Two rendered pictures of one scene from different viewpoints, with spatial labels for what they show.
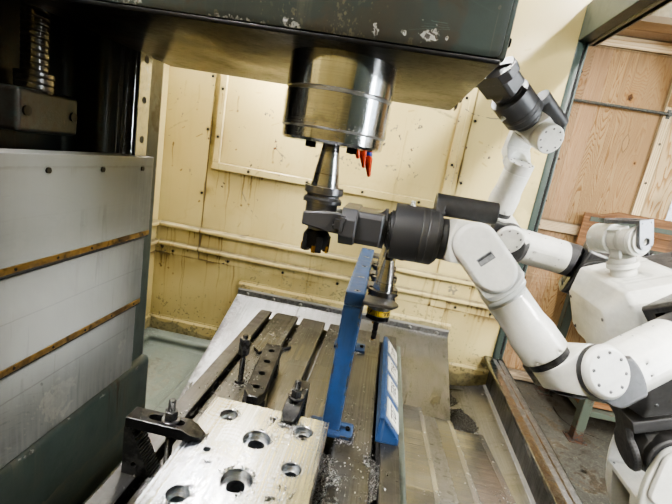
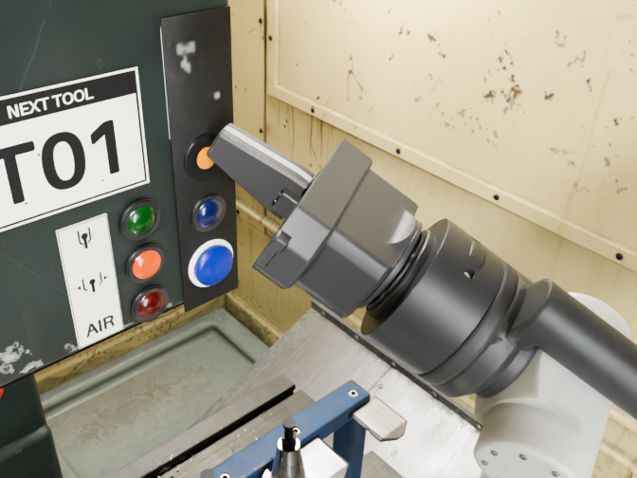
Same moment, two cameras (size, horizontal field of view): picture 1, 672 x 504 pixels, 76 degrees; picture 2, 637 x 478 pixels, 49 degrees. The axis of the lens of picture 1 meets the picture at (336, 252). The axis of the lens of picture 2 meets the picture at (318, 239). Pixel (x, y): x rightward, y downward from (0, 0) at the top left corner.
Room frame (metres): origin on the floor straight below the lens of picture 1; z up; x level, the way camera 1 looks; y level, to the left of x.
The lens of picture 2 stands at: (0.72, -0.51, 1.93)
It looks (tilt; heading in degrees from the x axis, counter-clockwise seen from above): 33 degrees down; 41
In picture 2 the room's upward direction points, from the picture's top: 3 degrees clockwise
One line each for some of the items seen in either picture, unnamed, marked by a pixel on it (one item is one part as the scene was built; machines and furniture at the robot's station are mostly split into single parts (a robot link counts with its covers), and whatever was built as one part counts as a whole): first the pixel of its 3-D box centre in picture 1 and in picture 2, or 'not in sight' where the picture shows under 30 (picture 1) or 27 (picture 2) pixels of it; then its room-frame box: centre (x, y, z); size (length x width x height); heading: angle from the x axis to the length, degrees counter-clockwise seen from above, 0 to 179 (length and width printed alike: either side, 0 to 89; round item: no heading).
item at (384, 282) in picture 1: (385, 274); not in sight; (0.89, -0.11, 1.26); 0.04 x 0.04 x 0.07
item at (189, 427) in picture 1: (165, 437); not in sight; (0.63, 0.23, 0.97); 0.13 x 0.03 x 0.15; 85
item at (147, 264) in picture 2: not in sight; (146, 264); (0.91, -0.20, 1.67); 0.02 x 0.01 x 0.02; 175
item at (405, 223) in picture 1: (380, 226); not in sight; (0.68, -0.06, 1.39); 0.13 x 0.12 x 0.10; 174
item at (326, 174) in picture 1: (328, 165); not in sight; (0.68, 0.04, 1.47); 0.04 x 0.04 x 0.07
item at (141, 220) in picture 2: not in sight; (140, 220); (0.91, -0.20, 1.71); 0.02 x 0.01 x 0.02; 175
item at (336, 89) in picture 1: (338, 105); not in sight; (0.69, 0.03, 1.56); 0.16 x 0.16 x 0.12
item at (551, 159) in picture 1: (535, 213); not in sight; (1.64, -0.72, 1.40); 0.04 x 0.04 x 1.20; 85
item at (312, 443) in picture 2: not in sight; (320, 464); (1.16, -0.14, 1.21); 0.07 x 0.05 x 0.01; 85
